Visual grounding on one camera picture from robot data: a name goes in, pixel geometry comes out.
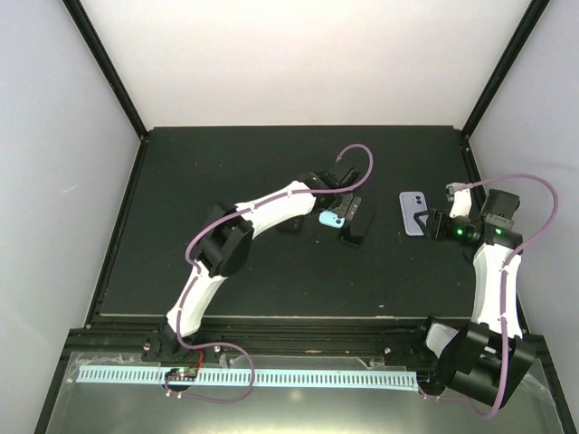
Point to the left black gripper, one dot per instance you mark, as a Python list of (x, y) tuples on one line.
[(348, 207)]

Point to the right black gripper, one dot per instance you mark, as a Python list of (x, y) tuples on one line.
[(437, 221)]

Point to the light blue cased phone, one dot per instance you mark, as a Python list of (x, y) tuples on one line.
[(331, 220)]

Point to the black smartphone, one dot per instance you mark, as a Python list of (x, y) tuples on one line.
[(354, 232)]

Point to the lilac phone case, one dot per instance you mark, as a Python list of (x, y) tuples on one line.
[(410, 203)]

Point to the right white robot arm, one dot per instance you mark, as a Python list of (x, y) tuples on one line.
[(487, 358)]

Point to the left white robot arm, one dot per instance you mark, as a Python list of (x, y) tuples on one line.
[(222, 248)]

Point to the black cased phone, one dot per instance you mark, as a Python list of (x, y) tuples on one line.
[(292, 225)]

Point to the left controller board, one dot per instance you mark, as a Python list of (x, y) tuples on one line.
[(181, 374)]

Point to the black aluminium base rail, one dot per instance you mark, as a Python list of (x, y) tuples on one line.
[(393, 342)]

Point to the right black frame post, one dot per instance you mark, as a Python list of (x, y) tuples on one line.
[(507, 59)]

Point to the black frame post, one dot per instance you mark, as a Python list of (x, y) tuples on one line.
[(90, 36), (507, 59)]

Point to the left black frame post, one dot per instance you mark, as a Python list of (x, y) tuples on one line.
[(90, 36)]

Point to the white slotted cable duct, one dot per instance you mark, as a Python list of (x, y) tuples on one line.
[(276, 378)]

